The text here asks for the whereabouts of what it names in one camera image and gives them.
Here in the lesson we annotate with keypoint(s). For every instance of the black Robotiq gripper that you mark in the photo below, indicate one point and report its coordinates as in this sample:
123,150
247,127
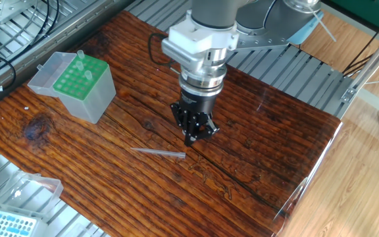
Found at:
196,102

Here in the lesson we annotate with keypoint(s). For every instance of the clear large pipette tip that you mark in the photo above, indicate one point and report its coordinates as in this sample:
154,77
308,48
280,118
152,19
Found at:
163,152

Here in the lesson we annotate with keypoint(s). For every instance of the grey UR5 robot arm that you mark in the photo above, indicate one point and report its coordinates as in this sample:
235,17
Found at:
209,13

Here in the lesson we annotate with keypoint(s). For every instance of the green-topped large tip holder box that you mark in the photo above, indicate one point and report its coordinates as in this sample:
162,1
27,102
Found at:
87,102

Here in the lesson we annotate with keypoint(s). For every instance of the clear pipette tip in holder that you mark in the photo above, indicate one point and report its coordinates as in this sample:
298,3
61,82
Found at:
88,75
81,55
79,66

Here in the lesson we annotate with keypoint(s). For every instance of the small pipette tip box, clear lid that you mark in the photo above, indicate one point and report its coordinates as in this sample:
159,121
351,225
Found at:
5,227

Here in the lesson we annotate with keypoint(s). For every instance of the brown wooden board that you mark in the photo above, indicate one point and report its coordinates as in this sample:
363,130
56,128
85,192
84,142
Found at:
127,204

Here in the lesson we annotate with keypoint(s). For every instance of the silver perforated metal plate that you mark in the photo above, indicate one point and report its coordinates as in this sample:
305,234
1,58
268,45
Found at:
5,8

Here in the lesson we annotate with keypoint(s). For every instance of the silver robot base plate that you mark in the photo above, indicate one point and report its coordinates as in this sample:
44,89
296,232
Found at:
262,41

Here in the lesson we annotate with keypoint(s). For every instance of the aluminium frame post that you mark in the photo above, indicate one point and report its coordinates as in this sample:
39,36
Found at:
373,61

